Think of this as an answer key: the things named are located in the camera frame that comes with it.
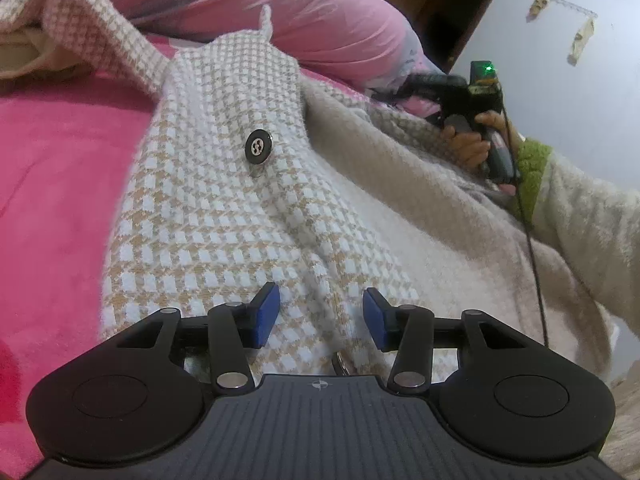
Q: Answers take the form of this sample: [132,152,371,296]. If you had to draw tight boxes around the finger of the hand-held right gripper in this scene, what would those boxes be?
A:
[370,74,470,106]

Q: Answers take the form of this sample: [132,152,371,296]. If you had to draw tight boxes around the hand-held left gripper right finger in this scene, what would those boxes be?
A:
[362,287,528,394]

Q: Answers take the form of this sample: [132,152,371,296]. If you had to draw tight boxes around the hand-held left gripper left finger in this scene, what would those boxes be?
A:
[114,282,280,393]

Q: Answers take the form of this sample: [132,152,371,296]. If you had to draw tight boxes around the beige white checkered coat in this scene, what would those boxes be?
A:
[0,0,621,386]

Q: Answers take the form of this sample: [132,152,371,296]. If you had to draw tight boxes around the person's right hand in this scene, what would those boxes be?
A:
[442,110,502,168]

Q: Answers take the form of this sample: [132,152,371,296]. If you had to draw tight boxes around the pink grey quilt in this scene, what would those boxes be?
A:
[0,0,451,116]

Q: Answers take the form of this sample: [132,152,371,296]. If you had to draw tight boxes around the pink floral bed blanket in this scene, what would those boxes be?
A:
[0,35,176,471]

